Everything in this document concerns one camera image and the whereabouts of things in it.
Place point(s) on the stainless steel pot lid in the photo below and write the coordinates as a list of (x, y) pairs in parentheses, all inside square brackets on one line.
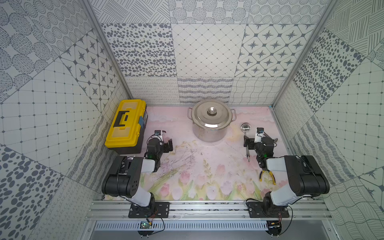
[(211, 115)]

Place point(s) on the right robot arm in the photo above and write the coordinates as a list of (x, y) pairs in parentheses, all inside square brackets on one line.
[(305, 177)]

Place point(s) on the aluminium front rail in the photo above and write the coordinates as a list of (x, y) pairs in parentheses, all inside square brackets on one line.
[(208, 210)]

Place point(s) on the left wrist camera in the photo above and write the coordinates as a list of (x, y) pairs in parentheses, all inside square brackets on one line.
[(159, 134)]

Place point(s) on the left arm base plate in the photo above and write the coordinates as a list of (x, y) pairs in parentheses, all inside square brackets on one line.
[(157, 209)]

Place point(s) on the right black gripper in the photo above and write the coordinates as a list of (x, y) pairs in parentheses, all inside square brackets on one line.
[(256, 144)]

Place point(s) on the yellow black toolbox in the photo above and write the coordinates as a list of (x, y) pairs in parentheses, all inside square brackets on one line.
[(126, 133)]

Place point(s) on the left small circuit board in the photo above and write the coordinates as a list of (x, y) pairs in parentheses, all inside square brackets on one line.
[(145, 226)]

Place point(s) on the yellow handled pliers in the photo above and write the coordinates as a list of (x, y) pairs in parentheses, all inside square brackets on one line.
[(267, 176)]

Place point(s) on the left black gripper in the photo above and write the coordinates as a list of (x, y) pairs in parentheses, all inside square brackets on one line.
[(163, 144)]

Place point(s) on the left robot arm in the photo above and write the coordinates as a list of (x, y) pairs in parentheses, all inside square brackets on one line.
[(123, 177)]

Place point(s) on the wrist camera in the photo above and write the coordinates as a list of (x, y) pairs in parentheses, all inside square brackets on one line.
[(260, 133), (159, 134)]

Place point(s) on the small circuit board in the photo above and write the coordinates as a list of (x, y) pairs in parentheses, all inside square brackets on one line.
[(273, 225), (145, 226)]

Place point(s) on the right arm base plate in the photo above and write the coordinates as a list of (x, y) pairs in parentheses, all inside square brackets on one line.
[(260, 210)]

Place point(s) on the right small circuit board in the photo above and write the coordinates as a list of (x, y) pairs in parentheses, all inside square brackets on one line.
[(273, 225)]

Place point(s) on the steel ladle spoon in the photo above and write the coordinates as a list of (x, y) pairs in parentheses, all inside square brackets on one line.
[(246, 127)]

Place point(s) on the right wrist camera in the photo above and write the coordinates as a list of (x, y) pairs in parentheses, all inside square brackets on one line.
[(260, 133)]

